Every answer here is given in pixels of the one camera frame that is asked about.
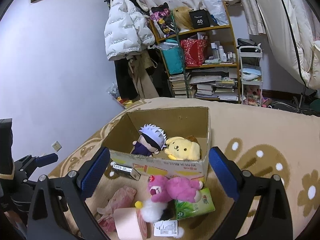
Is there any pink cloth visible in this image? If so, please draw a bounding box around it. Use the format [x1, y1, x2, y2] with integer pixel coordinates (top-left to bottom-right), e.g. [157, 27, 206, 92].
[97, 186, 137, 233]

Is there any stack of books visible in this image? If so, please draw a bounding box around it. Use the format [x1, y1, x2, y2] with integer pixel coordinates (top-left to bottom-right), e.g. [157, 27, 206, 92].
[169, 67, 239, 102]

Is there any small black white box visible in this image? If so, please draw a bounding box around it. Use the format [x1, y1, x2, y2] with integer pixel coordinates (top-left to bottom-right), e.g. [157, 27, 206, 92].
[109, 161, 140, 181]

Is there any white puffer jacket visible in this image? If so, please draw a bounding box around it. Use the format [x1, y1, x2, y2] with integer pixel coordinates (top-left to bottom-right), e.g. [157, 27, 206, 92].
[104, 0, 155, 61]

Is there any beige floral blanket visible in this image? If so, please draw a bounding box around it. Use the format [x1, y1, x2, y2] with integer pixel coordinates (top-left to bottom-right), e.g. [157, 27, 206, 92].
[49, 98, 319, 239]

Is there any wooden shelf unit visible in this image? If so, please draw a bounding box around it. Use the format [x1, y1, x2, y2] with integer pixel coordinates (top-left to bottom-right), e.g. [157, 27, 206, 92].
[150, 3, 241, 103]

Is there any beige hanging coat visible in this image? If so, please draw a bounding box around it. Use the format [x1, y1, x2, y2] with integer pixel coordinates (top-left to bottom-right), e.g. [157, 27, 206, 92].
[128, 50, 159, 99]

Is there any pink swiss roll plush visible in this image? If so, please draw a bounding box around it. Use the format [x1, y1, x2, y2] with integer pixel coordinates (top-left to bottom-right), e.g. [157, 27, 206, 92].
[113, 207, 148, 240]

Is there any blonde wig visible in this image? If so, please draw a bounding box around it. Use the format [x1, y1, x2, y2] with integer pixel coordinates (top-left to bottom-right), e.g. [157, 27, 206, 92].
[172, 7, 194, 31]

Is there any white haired doll plush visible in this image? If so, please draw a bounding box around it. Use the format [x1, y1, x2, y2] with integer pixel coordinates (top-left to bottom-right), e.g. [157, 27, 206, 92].
[131, 124, 167, 157]

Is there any cream recliner chair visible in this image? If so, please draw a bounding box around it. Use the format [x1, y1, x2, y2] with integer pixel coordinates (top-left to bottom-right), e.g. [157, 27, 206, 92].
[256, 0, 319, 89]

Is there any open cardboard box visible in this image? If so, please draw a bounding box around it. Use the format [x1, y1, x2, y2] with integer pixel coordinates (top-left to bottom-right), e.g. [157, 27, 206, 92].
[102, 107, 211, 182]

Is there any red gift bag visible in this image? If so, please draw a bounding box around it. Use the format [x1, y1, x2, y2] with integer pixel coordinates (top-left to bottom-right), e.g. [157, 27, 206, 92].
[181, 39, 207, 67]

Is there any white rolling cart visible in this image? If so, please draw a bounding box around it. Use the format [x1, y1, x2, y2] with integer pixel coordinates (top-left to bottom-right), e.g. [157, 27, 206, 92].
[238, 46, 263, 107]

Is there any teal gift bag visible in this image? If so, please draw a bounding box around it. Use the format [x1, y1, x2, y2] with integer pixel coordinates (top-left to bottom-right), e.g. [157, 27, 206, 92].
[160, 39, 183, 75]

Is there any yellow dog plush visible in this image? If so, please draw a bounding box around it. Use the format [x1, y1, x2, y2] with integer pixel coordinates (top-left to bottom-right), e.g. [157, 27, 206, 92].
[164, 135, 201, 161]

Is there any pink bear plush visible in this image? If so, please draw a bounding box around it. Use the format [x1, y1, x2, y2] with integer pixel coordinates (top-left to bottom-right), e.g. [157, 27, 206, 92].
[148, 175, 203, 203]

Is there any white plastic bag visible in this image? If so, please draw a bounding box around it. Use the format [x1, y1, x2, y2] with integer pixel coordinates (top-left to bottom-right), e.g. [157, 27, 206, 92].
[202, 0, 229, 25]

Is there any black pink printed bag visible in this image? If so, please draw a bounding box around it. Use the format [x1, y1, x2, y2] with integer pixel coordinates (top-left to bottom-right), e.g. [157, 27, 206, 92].
[150, 2, 175, 37]

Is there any white fluffy duck plush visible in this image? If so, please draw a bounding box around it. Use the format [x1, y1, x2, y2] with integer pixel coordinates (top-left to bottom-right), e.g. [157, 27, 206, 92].
[135, 199, 184, 238]

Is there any black box with 40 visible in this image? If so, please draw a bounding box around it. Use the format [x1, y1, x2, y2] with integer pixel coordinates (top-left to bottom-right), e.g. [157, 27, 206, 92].
[189, 9, 210, 29]

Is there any green tissue pack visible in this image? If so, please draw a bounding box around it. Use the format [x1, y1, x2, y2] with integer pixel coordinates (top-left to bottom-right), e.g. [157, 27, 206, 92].
[175, 187, 215, 220]

